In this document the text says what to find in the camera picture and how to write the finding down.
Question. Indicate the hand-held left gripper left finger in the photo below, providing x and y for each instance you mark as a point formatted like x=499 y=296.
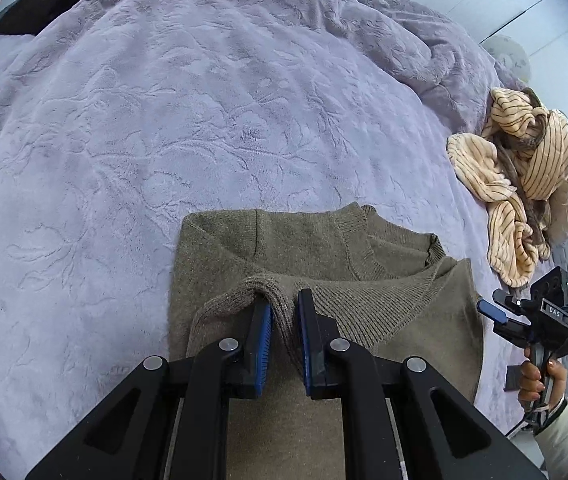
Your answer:
x=263 y=350

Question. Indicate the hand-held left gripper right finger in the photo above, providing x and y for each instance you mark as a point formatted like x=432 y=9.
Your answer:
x=306 y=340

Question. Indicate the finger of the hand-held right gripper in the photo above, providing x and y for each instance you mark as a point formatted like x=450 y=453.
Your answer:
x=511 y=334
x=491 y=310

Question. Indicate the olive knitted sweater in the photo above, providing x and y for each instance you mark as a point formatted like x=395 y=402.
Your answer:
x=324 y=270

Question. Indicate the person's right forearm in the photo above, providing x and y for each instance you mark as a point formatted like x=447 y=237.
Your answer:
x=564 y=442

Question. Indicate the person's right hand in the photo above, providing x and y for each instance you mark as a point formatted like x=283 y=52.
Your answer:
x=531 y=382

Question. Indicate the dark smartphone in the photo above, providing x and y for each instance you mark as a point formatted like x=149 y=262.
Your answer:
x=512 y=379

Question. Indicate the beige striped fleece garment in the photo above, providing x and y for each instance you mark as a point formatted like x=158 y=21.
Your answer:
x=514 y=195

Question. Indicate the purple embossed blanket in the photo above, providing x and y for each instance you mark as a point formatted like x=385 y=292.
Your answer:
x=164 y=135

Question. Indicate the white round cushion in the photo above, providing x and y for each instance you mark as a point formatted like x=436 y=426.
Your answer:
x=509 y=57

